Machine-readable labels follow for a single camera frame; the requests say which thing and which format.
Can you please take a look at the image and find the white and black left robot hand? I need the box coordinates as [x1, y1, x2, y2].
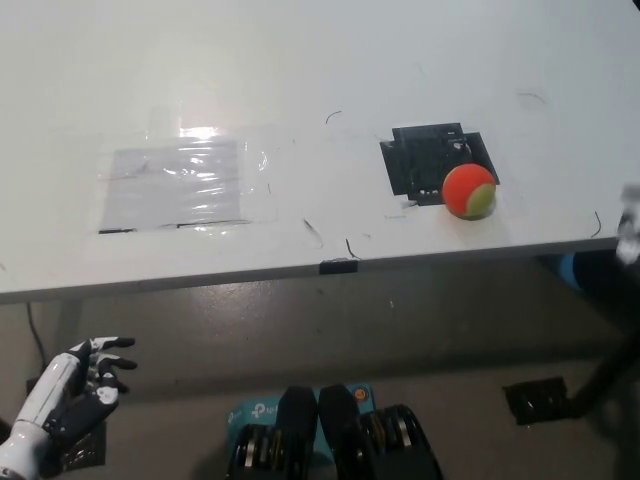
[9, 336, 139, 449]

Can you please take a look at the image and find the orange and yellow tennis ball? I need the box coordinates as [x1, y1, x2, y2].
[442, 163, 498, 221]

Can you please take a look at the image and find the black cable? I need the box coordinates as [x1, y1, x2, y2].
[24, 302, 49, 369]

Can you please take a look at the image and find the black tape patch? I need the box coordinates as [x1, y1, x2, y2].
[378, 121, 501, 207]

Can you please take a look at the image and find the clear plastic taped sheet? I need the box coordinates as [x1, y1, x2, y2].
[97, 138, 251, 234]

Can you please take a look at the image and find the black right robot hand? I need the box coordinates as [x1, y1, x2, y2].
[617, 182, 640, 264]

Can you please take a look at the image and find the blue round object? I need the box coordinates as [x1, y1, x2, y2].
[553, 253, 582, 290]

